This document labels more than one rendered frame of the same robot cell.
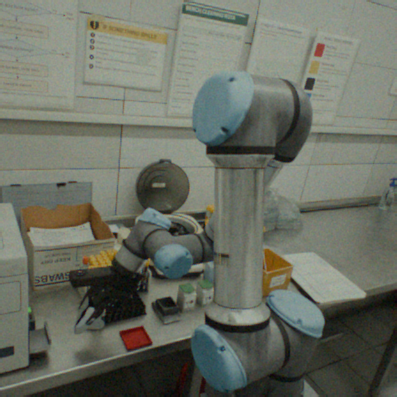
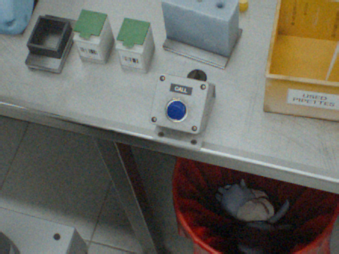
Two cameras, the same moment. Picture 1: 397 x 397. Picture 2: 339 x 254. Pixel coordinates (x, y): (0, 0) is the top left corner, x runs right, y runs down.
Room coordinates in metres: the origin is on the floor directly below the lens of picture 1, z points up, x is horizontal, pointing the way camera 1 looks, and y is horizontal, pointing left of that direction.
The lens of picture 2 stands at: (0.76, -0.55, 1.71)
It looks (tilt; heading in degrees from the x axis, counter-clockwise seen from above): 63 degrees down; 60
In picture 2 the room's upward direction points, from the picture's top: 11 degrees counter-clockwise
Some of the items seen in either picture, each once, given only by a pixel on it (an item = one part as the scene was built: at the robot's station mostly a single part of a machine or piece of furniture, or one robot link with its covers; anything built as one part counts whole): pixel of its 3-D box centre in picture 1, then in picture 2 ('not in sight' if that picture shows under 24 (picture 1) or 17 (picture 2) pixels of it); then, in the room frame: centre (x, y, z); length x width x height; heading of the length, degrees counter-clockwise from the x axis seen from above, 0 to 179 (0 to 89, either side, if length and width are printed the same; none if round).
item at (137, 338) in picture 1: (136, 337); not in sight; (0.81, 0.11, 0.88); 0.07 x 0.07 x 0.01; 33
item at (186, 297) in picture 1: (186, 297); (94, 37); (0.98, -0.01, 0.91); 0.05 x 0.04 x 0.07; 33
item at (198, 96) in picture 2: not in sight; (185, 91); (1.02, -0.18, 0.92); 0.13 x 0.07 x 0.08; 33
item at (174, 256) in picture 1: (174, 252); not in sight; (0.79, 0.04, 1.16); 0.11 x 0.11 x 0.08; 38
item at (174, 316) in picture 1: (167, 307); (51, 39); (0.94, 0.04, 0.89); 0.09 x 0.05 x 0.04; 33
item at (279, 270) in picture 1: (264, 271); (318, 60); (1.18, -0.27, 0.93); 0.13 x 0.13 x 0.10; 38
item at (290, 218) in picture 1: (284, 209); not in sight; (1.78, -0.43, 0.94); 0.20 x 0.17 x 0.14; 106
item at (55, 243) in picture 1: (66, 241); not in sight; (1.13, 0.42, 0.95); 0.29 x 0.25 x 0.15; 33
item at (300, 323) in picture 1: (286, 330); not in sight; (0.64, -0.21, 1.12); 0.13 x 0.12 x 0.14; 128
